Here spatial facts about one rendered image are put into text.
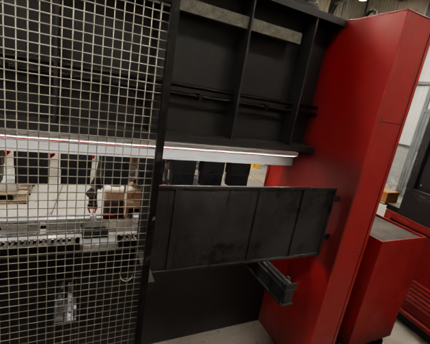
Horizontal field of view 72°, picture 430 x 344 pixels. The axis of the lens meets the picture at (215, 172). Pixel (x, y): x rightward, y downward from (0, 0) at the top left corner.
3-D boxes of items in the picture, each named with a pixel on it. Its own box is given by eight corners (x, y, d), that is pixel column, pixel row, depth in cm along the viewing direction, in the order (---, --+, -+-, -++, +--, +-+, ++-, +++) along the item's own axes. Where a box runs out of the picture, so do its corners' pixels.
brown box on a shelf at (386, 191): (383, 196, 322) (386, 185, 319) (405, 205, 298) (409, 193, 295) (362, 195, 311) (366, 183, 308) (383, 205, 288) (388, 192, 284)
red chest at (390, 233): (338, 305, 283) (367, 209, 258) (385, 347, 239) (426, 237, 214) (297, 314, 261) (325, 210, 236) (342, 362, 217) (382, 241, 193)
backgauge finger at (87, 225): (104, 215, 169) (104, 207, 168) (108, 237, 146) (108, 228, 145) (80, 216, 164) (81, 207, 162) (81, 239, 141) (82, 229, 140)
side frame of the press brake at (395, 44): (262, 291, 284) (320, 37, 227) (327, 368, 211) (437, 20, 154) (239, 295, 274) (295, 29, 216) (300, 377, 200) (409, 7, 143)
